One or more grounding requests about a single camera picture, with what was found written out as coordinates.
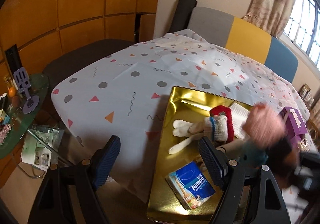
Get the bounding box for purple cardboard tissue box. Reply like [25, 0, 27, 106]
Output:
[280, 106, 307, 135]

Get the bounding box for purple phone stand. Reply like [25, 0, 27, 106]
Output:
[13, 67, 40, 114]

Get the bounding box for black rolled mat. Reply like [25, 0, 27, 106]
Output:
[170, 0, 198, 34]

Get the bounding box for blue pocket tissue pack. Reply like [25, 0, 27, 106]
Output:
[165, 161, 216, 210]

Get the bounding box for red knit hat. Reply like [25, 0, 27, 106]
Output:
[209, 105, 234, 143]

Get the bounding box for printed papers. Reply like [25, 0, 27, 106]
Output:
[21, 124, 65, 172]

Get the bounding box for pink fluffy sock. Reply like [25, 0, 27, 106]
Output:
[241, 104, 285, 144]

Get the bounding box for blue fluffy sock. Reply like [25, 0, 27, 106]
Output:
[240, 142, 269, 169]

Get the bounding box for orange wooden wardrobe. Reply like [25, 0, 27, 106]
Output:
[0, 0, 164, 104]

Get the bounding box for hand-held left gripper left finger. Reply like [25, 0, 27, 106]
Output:
[27, 135, 121, 224]

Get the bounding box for white waffle towel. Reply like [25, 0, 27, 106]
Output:
[229, 102, 254, 139]

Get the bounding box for grey yellow blue sofa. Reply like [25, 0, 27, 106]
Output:
[42, 7, 299, 84]

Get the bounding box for black rectangular device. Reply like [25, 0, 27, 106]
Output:
[5, 44, 22, 82]

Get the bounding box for gold metal tray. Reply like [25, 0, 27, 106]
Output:
[146, 86, 258, 222]

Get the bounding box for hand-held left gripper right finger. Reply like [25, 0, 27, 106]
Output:
[198, 136, 292, 224]

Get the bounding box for white knit gloves blue stripe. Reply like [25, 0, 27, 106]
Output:
[169, 115, 230, 155]

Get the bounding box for green glass side table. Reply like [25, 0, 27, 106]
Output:
[0, 73, 49, 159]

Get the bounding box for barred window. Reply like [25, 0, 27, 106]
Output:
[279, 0, 320, 64]

